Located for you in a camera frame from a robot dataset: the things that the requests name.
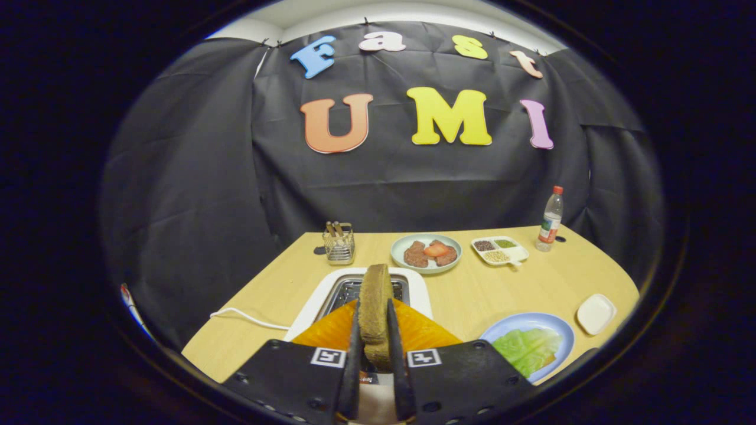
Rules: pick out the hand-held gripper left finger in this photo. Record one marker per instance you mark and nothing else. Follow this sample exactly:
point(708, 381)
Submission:
point(289, 378)

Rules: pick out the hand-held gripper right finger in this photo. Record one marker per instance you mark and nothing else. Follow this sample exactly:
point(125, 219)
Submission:
point(466, 378)

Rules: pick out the green lettuce leaf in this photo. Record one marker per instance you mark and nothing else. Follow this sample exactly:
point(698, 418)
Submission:
point(525, 351)

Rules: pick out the brown bread slice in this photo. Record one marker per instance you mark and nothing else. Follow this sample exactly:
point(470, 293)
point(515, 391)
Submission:
point(375, 307)

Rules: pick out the white toaster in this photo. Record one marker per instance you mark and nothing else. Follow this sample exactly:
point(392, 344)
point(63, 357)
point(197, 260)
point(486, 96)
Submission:
point(319, 295)

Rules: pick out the blue round plate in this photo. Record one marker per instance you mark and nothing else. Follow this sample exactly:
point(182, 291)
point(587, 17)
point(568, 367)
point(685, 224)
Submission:
point(558, 327)

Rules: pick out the brown meat piece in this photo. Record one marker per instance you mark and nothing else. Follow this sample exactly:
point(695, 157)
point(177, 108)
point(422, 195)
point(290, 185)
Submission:
point(447, 257)
point(416, 257)

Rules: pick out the white divided spice dish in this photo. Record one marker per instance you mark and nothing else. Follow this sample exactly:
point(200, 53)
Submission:
point(499, 251)

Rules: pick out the red tomato slice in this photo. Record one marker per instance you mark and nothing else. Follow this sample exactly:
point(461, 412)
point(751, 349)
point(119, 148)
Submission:
point(436, 250)

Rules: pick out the pale green round plate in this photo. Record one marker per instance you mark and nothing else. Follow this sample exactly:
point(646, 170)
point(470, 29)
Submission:
point(398, 260)

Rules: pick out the clear utensil holder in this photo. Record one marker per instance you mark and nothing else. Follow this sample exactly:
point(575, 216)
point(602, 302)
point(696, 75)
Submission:
point(339, 251)

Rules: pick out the white square plate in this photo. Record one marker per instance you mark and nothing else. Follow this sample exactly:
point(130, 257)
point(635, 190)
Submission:
point(596, 314)

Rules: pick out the clear bottle red cap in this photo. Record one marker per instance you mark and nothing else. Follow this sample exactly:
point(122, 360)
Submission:
point(550, 224)

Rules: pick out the black backdrop cloth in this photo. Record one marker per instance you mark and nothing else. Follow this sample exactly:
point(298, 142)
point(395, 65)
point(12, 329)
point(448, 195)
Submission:
point(195, 177)

